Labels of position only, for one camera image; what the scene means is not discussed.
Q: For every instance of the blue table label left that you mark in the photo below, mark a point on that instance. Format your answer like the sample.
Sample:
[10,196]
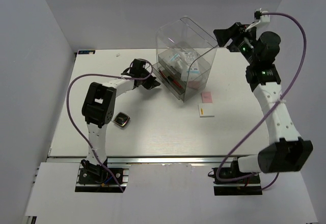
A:
[84,52]

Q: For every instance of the white box yellow label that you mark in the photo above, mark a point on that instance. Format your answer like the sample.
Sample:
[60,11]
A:
[206,110]

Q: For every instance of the pink makeup box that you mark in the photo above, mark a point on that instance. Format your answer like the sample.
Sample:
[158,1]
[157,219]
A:
[206,97]

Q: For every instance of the aluminium table edge rail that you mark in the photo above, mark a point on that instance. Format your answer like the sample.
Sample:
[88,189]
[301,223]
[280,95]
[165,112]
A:
[120,161]

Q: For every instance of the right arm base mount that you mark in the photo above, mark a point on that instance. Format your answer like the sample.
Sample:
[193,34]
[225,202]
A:
[247,186]

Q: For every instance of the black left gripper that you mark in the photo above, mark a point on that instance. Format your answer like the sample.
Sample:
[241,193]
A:
[152,83]

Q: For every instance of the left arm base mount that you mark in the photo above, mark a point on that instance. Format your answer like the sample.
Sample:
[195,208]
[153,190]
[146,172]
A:
[94,178]

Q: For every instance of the clear acrylic makeup organizer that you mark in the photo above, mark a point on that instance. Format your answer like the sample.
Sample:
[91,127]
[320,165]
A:
[204,43]

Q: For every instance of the black square compact case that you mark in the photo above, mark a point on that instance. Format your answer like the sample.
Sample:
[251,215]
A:
[121,120]

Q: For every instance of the clear packet blue label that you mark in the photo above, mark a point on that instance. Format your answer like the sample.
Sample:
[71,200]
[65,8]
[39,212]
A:
[182,62]

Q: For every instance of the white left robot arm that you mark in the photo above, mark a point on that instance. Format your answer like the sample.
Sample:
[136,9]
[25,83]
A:
[99,104]

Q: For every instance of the red lip gloss black cap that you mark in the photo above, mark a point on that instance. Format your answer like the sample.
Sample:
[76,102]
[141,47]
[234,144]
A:
[164,76]

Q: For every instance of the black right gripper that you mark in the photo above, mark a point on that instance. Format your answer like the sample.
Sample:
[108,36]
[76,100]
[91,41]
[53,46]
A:
[222,36]

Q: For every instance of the red lip gloss tube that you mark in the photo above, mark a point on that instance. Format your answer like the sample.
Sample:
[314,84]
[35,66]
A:
[175,82]

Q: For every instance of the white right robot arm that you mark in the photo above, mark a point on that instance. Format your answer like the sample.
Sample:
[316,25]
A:
[287,150]

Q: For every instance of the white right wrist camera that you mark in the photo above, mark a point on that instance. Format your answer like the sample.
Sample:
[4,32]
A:
[261,19]

